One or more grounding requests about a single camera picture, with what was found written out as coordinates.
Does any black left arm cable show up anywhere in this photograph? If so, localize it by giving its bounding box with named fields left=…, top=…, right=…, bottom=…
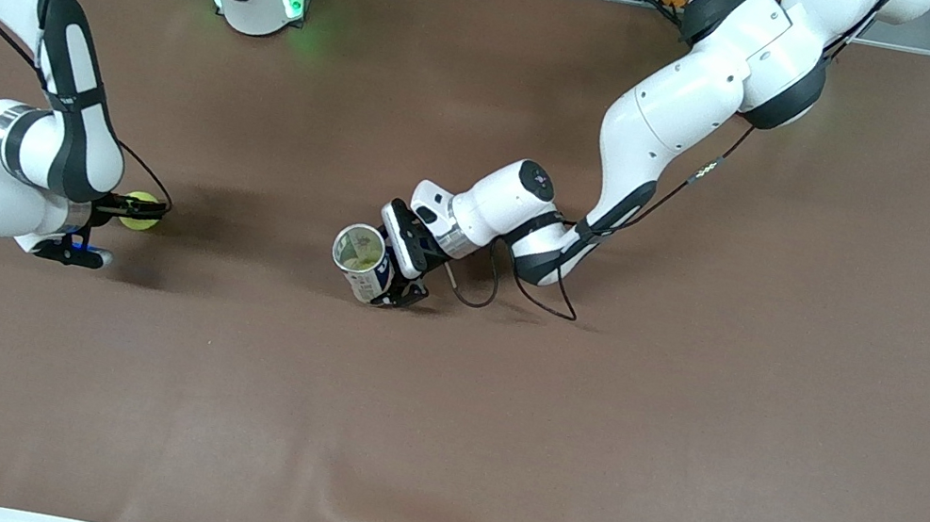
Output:
left=439, top=73, right=759, bottom=350

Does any white blue tennis ball can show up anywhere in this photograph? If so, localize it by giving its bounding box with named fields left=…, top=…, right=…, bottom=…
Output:
left=324, top=219, right=406, bottom=310

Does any brown table mat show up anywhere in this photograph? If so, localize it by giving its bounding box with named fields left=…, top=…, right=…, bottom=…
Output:
left=0, top=0, right=930, bottom=522

